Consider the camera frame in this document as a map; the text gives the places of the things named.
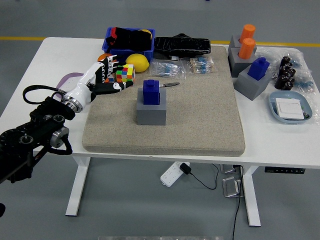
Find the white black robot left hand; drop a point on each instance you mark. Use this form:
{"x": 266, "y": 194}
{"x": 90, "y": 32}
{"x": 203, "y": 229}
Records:
{"x": 82, "y": 85}

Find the blue seal stamp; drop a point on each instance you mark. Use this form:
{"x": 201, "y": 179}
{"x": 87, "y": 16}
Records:
{"x": 258, "y": 68}
{"x": 151, "y": 93}

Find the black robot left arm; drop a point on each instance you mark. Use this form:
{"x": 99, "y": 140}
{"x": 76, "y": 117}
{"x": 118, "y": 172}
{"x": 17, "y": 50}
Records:
{"x": 47, "y": 110}

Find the grey square seal holder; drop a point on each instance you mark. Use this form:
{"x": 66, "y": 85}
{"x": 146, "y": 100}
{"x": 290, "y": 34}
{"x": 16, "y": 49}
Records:
{"x": 151, "y": 115}
{"x": 247, "y": 87}

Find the purple tray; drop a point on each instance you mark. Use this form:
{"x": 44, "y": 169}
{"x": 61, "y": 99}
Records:
{"x": 72, "y": 75}

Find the orange fruit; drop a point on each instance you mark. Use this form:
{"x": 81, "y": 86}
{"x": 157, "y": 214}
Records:
{"x": 103, "y": 57}

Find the blue plastic bin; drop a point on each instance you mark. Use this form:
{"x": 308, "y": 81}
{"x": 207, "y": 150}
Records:
{"x": 130, "y": 53}

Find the yellow lemon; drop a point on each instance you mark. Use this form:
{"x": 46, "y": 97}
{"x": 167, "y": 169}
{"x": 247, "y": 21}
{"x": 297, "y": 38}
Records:
{"x": 137, "y": 62}

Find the black cloth bundle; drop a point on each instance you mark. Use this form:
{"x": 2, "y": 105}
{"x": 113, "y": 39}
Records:
{"x": 130, "y": 40}

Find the yellow item in bin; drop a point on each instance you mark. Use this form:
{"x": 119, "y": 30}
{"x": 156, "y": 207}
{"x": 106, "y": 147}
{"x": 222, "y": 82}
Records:
{"x": 146, "y": 31}

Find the clear bag of blue resistors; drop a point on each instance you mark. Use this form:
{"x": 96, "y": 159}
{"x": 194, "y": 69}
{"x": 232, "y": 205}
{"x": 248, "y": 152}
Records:
{"x": 166, "y": 68}

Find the white table leg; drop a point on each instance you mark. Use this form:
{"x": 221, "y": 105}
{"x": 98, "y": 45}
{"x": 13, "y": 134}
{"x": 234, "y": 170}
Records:
{"x": 77, "y": 185}
{"x": 251, "y": 200}

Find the black keyboard in plastic wrap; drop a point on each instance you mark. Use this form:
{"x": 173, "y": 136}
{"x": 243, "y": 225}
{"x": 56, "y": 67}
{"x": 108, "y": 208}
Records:
{"x": 180, "y": 46}

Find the grey-brown table mat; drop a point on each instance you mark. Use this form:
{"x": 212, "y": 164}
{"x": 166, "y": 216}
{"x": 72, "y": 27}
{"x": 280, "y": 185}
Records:
{"x": 195, "y": 120}

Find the clear bag of mixed resistors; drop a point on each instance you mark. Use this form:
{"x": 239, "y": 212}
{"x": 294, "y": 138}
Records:
{"x": 200, "y": 64}

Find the white power strip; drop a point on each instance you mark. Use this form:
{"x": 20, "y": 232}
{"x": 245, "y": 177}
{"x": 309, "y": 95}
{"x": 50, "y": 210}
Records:
{"x": 170, "y": 175}

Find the black power adapter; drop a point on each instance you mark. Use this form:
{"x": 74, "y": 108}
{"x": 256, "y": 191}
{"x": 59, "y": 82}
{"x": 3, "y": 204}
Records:
{"x": 185, "y": 168}

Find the black robot body part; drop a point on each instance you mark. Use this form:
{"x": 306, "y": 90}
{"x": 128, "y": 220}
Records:
{"x": 2, "y": 210}

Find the grey round-hole holder block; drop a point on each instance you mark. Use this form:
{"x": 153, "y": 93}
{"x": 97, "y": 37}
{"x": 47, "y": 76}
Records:
{"x": 234, "y": 42}
{"x": 236, "y": 65}

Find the orange cylinder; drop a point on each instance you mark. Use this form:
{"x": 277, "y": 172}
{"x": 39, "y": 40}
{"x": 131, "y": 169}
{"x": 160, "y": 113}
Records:
{"x": 247, "y": 48}
{"x": 248, "y": 32}

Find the light blue tray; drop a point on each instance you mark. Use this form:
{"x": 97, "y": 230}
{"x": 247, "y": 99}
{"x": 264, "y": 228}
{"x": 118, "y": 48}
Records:
{"x": 273, "y": 110}

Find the black table control panel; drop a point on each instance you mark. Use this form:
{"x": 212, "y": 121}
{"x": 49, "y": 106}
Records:
{"x": 285, "y": 170}

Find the clear bags of blue components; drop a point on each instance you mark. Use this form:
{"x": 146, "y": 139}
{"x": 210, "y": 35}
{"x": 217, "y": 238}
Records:
{"x": 305, "y": 83}

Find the small green circuit part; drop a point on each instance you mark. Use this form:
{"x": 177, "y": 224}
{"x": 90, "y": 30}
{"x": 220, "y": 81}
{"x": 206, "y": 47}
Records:
{"x": 306, "y": 114}

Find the metal floor bracket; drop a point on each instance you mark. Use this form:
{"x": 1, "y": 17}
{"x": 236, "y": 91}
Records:
{"x": 228, "y": 168}
{"x": 231, "y": 187}

